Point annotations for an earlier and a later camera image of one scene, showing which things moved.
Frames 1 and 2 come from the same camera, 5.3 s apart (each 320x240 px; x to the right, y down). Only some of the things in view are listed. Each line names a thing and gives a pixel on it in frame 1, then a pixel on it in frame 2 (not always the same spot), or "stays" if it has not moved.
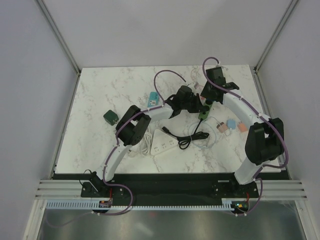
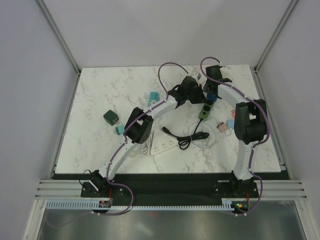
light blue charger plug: (231, 123) stays
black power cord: (184, 141) stays
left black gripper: (198, 107) -> (201, 98)
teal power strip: (153, 99) stays
